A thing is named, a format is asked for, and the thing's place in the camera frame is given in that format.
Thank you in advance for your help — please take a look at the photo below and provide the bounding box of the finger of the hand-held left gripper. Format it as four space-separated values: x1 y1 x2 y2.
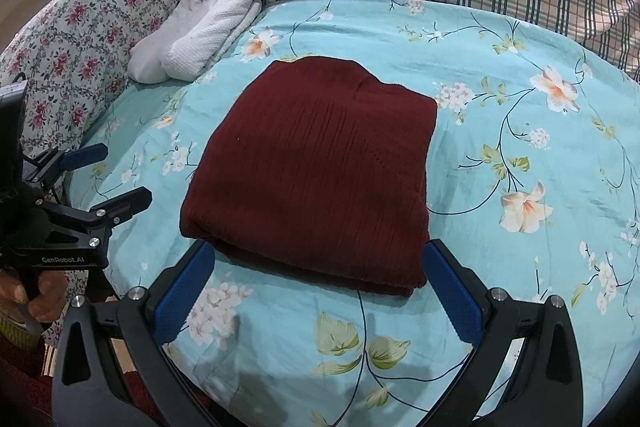
22 143 109 195
39 186 154 234

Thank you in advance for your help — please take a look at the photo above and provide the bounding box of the white textured towel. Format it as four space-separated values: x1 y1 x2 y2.
127 0 262 84

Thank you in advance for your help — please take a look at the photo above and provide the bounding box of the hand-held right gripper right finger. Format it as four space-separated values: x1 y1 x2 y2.
422 238 586 427

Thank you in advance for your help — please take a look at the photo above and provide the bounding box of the person's left forearm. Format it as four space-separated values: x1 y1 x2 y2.
0 309 56 413

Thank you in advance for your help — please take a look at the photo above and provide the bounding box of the person's left hand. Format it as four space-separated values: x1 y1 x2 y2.
0 268 69 324

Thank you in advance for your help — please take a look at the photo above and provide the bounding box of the blue floral bed sheet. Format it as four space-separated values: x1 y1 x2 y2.
67 0 640 427

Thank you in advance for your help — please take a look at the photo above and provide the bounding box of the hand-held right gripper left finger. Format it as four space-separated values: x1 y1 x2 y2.
52 239 221 427

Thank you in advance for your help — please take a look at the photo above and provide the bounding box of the floral print pillow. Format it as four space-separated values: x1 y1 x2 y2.
0 0 200 343

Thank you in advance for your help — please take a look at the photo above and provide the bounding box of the dark red sweater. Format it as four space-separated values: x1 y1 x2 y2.
179 57 440 299

